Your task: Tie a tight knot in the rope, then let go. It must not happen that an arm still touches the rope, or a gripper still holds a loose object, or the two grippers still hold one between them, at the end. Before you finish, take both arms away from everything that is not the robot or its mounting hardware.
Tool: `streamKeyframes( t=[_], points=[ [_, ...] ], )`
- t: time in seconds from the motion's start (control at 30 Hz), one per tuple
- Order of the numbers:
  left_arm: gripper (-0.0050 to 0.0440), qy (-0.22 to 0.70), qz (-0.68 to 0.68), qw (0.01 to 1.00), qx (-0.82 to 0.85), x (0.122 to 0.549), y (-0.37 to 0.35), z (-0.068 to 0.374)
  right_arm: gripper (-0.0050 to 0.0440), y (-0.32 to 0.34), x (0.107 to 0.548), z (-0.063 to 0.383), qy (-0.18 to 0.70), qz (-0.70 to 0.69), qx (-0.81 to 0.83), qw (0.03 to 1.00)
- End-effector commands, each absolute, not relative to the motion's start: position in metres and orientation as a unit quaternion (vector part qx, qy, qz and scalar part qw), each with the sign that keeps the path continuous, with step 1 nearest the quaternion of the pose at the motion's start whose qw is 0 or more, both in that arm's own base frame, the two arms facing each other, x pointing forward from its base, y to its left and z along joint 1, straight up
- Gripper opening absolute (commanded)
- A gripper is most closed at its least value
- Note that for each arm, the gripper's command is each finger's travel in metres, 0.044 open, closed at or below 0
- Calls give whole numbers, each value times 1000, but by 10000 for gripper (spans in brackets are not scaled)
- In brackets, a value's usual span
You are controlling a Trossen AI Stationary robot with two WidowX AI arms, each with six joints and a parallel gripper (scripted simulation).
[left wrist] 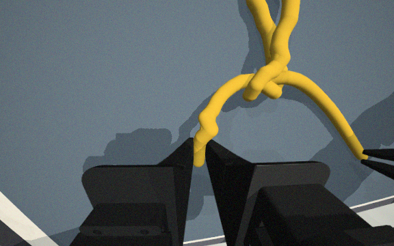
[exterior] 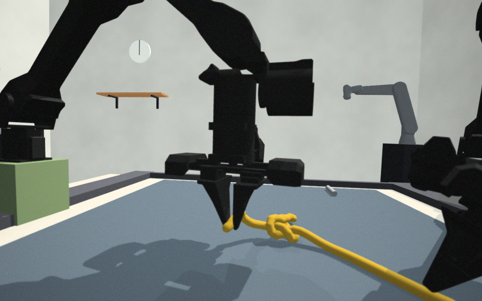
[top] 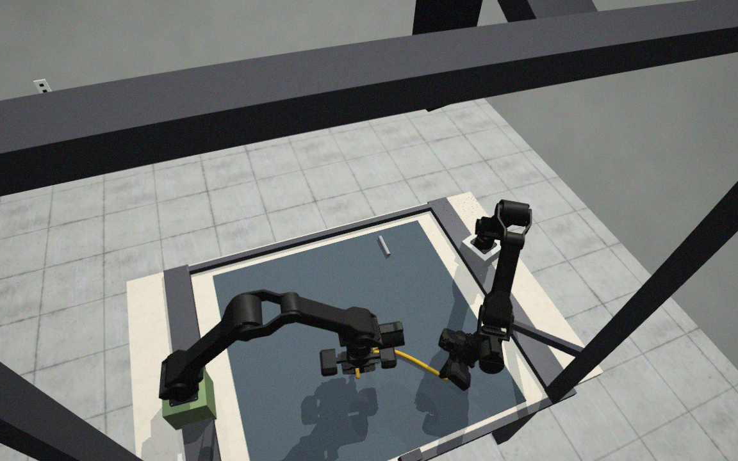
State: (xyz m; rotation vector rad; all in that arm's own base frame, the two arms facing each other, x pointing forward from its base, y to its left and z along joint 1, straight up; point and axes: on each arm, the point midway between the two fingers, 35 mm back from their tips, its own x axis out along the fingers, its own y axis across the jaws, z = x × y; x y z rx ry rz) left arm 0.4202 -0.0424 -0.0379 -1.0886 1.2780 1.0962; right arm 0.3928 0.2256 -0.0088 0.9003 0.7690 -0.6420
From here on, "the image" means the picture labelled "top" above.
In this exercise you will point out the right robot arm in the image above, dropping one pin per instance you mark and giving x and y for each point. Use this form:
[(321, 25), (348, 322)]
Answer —
[(496, 312)]

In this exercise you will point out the blue-grey mat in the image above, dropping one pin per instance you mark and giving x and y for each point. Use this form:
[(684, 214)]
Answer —
[(290, 412)]

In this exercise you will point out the yellow rope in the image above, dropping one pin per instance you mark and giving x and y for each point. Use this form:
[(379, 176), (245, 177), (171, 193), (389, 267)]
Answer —
[(408, 358)]

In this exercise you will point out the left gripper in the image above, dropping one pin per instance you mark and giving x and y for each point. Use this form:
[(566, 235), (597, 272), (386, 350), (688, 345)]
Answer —
[(329, 361)]

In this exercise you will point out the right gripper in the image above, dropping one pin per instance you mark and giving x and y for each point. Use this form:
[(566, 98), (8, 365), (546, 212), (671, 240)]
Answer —
[(458, 374)]

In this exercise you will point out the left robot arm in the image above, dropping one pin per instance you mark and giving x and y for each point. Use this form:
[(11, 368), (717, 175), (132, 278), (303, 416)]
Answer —
[(357, 327)]

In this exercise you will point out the grey metal cylinder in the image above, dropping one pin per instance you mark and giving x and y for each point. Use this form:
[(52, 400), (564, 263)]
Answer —
[(384, 246)]

